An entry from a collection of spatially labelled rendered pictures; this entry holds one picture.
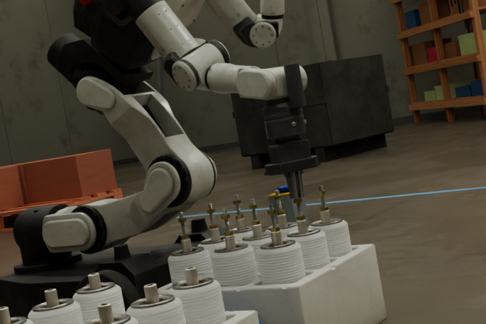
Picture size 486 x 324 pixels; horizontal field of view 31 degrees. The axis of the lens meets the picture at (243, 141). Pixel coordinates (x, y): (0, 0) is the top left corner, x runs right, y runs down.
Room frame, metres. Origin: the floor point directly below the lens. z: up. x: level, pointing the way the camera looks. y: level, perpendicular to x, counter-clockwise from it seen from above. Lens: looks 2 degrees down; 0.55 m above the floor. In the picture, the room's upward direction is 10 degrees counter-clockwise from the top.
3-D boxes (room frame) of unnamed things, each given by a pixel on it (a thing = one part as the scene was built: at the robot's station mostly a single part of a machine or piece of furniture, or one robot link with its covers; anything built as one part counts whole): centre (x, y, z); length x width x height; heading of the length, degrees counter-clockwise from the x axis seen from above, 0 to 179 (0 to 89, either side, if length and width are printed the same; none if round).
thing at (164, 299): (1.49, 0.20, 0.25); 0.08 x 0.08 x 0.01
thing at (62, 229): (2.64, 0.50, 0.28); 0.21 x 0.20 x 0.13; 56
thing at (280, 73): (1.96, -0.11, 0.57); 0.11 x 0.11 x 0.11; 40
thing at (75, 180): (6.36, 1.61, 0.21); 1.17 x 0.80 x 0.43; 56
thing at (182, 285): (1.59, 0.13, 0.25); 0.08 x 0.08 x 0.01
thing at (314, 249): (1.97, -0.10, 0.16); 0.10 x 0.10 x 0.18
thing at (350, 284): (2.03, 0.00, 0.09); 0.39 x 0.39 x 0.18; 58
